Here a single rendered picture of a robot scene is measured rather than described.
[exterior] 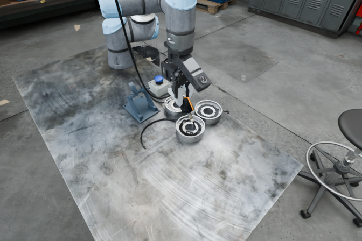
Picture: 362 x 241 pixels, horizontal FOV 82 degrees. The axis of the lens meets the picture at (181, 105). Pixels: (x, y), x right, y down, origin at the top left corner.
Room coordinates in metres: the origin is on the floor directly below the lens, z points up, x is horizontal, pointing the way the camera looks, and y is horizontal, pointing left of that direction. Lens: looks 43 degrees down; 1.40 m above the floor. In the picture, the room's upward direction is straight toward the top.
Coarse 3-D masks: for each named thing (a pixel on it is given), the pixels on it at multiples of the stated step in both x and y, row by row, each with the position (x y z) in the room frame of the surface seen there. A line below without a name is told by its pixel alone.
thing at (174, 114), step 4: (184, 96) 0.66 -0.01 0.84; (168, 100) 0.65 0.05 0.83; (172, 104) 0.62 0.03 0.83; (176, 104) 0.64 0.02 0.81; (168, 108) 0.59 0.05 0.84; (172, 108) 0.60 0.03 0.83; (176, 108) 0.60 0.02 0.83; (168, 112) 0.58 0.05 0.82; (172, 112) 0.57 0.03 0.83; (176, 112) 0.57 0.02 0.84; (180, 112) 0.57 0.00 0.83; (172, 116) 0.58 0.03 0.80; (176, 116) 0.57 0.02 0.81; (180, 116) 0.58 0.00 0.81
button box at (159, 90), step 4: (152, 80) 0.76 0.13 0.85; (164, 80) 0.76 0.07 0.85; (152, 84) 0.73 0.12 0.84; (156, 84) 0.73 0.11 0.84; (160, 84) 0.73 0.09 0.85; (164, 84) 0.73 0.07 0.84; (168, 84) 0.74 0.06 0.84; (152, 88) 0.73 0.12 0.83; (156, 88) 0.71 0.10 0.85; (160, 88) 0.71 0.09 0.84; (164, 88) 0.72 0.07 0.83; (152, 92) 0.73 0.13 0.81; (156, 92) 0.71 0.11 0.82; (160, 92) 0.70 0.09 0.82; (164, 92) 0.72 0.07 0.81; (168, 92) 0.73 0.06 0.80; (160, 96) 0.70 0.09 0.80
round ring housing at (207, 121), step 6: (198, 102) 0.62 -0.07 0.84; (204, 102) 0.63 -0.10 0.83; (210, 102) 0.63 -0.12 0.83; (216, 102) 0.62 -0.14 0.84; (204, 108) 0.60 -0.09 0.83; (210, 108) 0.60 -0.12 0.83; (198, 114) 0.55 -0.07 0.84; (204, 114) 0.57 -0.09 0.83; (204, 120) 0.53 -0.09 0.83; (210, 120) 0.53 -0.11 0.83; (216, 120) 0.54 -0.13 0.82
